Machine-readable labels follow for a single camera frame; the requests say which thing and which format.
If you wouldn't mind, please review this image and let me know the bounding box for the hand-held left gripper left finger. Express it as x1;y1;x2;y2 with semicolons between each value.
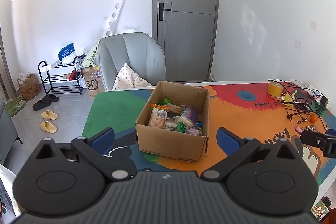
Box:
34;127;130;182

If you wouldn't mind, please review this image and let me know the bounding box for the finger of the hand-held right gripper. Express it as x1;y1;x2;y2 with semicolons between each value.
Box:
300;128;336;159

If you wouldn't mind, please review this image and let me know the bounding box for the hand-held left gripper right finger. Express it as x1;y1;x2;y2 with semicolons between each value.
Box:
200;127;302;182

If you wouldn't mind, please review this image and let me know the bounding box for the pale purple bun packet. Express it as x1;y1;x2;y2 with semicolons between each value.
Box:
185;127;203;136

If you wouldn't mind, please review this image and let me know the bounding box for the long purple bread packet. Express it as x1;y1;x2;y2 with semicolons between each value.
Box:
184;106;198;122

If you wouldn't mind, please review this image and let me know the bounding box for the rice cracker packet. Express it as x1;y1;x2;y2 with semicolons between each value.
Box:
148;104;170;128

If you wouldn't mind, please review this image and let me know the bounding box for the white bread packet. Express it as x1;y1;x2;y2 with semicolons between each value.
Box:
165;119;181;131

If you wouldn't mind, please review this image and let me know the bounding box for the bunch of keys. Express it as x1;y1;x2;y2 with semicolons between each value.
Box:
302;124;319;134

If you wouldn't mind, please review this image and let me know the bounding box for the colourful cartoon table mat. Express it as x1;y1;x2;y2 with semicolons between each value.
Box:
82;81;336;186

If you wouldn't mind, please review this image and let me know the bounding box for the yellow crumpled wrapper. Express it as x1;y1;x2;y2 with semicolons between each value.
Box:
282;93;294;106

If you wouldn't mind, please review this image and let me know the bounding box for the brown paper bag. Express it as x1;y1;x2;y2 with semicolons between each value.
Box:
83;67;101;98

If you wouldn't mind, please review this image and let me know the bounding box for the yellow slipper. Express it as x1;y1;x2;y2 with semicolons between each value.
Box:
40;121;58;133
41;110;59;119

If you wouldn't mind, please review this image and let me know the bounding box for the yellow tape roll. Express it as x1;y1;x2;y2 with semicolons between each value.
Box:
267;81;284;97

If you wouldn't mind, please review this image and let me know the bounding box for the white dotted cushion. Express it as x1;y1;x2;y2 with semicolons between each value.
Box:
112;63;153;90

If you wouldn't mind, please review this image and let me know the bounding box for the phone on black holder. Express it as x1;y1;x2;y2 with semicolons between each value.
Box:
310;196;332;222

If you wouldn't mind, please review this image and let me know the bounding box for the cartoon patterned fabric bag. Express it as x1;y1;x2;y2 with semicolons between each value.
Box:
82;44;100;68

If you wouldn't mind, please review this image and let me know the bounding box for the black shoe rack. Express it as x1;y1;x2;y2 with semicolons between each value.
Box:
38;56;84;96

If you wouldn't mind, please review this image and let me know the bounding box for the small brown cardboard box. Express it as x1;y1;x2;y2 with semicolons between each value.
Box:
17;73;41;100

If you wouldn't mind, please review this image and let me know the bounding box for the green floor mat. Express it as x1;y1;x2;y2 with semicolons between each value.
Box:
5;97;30;118

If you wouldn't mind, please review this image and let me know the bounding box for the grey upholstered chair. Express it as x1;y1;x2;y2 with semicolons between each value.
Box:
98;32;167;92

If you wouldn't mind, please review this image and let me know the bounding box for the blue plastic bag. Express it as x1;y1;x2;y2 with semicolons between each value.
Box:
58;42;76;62

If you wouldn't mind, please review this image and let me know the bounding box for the grey upholstered seat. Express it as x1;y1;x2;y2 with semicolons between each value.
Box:
0;98;23;167

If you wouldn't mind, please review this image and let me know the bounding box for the white plastic bag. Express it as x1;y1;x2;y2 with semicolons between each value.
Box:
0;164;20;219

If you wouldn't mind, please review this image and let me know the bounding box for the grey door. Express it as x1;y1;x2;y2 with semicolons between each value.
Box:
152;0;221;83

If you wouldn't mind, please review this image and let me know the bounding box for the white foam board with holes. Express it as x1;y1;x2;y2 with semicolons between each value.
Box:
101;0;125;38

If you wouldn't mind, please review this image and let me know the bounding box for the black wire stand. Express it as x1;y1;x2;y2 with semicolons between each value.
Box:
282;88;315;121

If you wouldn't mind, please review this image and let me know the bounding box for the black wire rack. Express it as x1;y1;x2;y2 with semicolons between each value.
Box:
268;79;323;125

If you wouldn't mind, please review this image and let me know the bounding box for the black door handle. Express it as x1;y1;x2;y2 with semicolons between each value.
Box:
159;3;172;21

